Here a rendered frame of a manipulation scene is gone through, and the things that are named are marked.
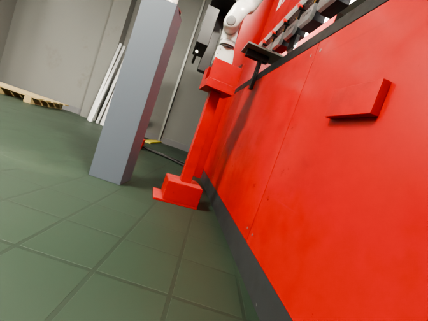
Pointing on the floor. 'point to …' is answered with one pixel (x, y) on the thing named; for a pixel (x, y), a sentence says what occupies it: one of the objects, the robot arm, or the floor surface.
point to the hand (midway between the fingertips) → (218, 76)
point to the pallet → (30, 97)
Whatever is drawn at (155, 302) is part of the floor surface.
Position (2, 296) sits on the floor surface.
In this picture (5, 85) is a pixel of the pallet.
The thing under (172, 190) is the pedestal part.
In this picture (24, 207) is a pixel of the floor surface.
